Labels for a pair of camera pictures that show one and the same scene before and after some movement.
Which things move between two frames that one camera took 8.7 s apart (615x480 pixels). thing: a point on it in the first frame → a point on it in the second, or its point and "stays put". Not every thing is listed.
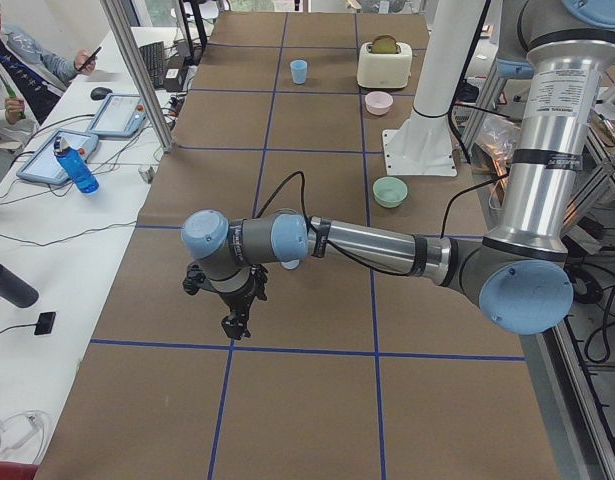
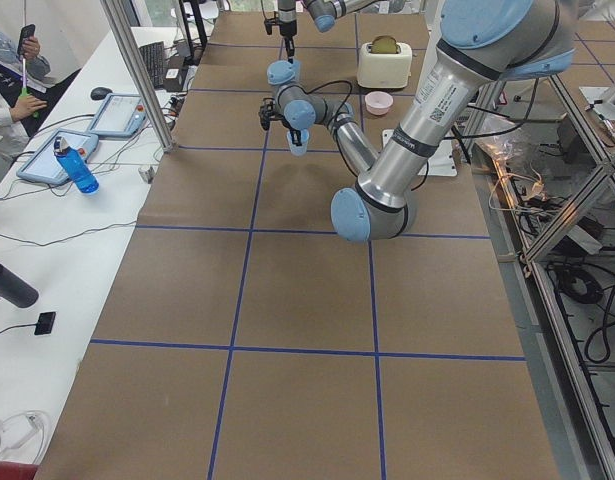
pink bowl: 378,102 stays put
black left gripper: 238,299 → 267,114
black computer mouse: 100,93 stays put
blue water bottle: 76,165 stays put
